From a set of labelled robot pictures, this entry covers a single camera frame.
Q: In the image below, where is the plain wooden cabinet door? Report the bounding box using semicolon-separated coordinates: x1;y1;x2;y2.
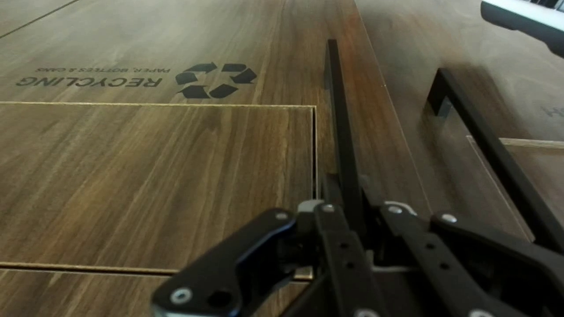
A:
351;0;564;252

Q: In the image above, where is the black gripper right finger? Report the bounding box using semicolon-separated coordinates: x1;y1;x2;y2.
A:
376;199;564;317

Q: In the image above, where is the wooden cabinet door recycling label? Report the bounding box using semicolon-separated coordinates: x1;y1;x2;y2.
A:
0;0;434;317

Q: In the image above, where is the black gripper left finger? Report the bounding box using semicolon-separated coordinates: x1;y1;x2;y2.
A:
151;199;387;317

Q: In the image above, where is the black bar handle plain door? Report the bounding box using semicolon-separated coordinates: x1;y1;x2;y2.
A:
427;65;564;255

